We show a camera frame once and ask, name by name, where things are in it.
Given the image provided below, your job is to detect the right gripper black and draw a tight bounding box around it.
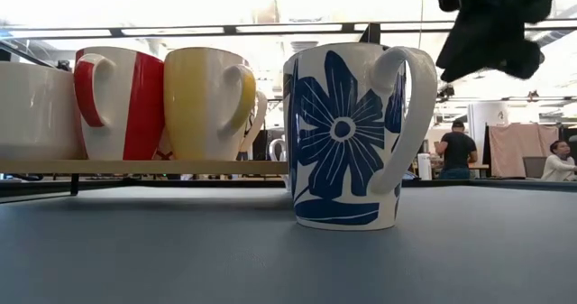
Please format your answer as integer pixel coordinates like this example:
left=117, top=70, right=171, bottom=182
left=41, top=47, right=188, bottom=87
left=435, top=0, right=577, bottom=83

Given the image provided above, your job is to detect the blue flower pattern mug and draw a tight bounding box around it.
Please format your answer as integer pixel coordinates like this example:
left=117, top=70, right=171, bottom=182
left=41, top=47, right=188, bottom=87
left=282, top=41, right=439, bottom=232

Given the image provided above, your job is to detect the yellow and white mug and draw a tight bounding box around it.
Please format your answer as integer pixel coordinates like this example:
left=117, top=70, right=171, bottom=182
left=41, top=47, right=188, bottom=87
left=162, top=46, right=258, bottom=161

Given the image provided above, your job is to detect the red lattice pattern mug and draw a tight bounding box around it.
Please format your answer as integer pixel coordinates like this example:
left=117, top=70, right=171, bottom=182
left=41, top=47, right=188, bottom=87
left=154, top=130, right=176, bottom=161

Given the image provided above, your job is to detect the red and white mug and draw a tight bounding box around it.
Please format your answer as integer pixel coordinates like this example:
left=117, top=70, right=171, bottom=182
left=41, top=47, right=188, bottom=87
left=73, top=46, right=166, bottom=161

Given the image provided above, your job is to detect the large white mug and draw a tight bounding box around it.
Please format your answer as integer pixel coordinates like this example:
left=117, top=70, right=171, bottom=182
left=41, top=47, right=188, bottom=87
left=0, top=61, right=87, bottom=161

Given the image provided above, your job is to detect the white column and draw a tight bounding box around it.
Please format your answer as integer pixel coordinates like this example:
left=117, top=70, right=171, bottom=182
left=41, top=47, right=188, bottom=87
left=467, top=101, right=510, bottom=152

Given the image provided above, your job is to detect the person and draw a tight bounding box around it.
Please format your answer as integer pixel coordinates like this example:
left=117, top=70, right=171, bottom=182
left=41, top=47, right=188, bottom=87
left=435, top=119, right=479, bottom=180
left=540, top=140, right=577, bottom=182

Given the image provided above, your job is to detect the beige cloth panel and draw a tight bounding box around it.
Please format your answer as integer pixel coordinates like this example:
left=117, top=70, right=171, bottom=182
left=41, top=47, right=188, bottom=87
left=484, top=123, right=560, bottom=179

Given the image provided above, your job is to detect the white cylinder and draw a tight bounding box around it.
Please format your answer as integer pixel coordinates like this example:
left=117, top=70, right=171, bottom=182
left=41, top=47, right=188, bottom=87
left=417, top=152, right=433, bottom=181

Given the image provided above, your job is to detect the grey chair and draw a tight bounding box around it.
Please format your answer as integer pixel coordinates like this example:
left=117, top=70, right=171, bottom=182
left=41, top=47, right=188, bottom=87
left=522, top=156, right=549, bottom=180

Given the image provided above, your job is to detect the black table edge rail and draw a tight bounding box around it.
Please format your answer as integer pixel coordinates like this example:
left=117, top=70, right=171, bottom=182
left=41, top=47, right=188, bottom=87
left=0, top=179, right=577, bottom=202

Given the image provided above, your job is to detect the wooden shelf with black frame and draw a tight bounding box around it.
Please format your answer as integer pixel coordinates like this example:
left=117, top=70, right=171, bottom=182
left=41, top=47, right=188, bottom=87
left=0, top=22, right=382, bottom=197

